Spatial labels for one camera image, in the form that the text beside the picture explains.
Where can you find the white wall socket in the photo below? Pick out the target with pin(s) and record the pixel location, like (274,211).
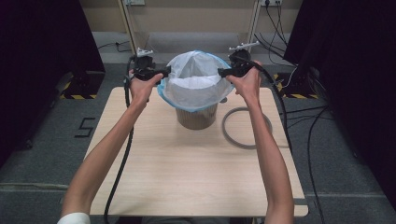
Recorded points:
(134,2)
(271,2)

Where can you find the person's right hand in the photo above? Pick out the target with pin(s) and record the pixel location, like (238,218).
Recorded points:
(249,85)

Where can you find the person's left hand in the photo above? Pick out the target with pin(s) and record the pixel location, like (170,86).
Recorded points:
(141,90)

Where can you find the black curtain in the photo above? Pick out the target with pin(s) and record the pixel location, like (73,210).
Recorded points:
(37,62)
(358,62)

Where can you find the grey ribbed trash bin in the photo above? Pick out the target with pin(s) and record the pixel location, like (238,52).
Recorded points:
(196,119)

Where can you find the grey tape strip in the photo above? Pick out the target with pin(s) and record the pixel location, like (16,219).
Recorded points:
(300,202)

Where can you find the beige wooden desk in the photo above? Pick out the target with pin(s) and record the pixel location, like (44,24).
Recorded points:
(137,37)

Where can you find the person's white sleeve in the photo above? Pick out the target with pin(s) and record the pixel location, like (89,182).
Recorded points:
(74,218)

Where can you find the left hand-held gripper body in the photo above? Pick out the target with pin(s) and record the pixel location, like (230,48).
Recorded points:
(144,63)

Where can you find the dark round table grommet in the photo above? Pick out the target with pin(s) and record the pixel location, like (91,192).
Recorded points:
(223,100)

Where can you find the white blue-edged plastic trash bag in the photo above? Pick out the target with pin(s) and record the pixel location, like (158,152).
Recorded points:
(194,87)

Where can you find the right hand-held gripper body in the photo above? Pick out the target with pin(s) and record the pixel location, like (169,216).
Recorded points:
(239,60)

